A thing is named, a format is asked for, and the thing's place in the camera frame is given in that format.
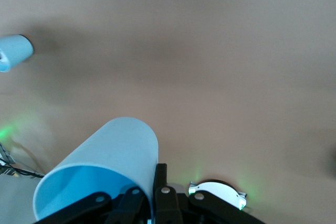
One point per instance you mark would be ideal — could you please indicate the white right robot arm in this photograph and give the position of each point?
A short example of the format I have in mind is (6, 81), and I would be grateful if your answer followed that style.
(218, 190)

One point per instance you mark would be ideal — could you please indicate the blue plastic cup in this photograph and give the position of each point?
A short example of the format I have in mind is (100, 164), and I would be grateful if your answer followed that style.
(118, 150)
(15, 49)

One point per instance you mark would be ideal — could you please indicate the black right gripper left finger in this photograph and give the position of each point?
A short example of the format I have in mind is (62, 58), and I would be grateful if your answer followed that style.
(126, 205)

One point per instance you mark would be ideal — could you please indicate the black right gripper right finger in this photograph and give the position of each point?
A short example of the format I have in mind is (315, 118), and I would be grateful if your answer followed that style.
(166, 203)

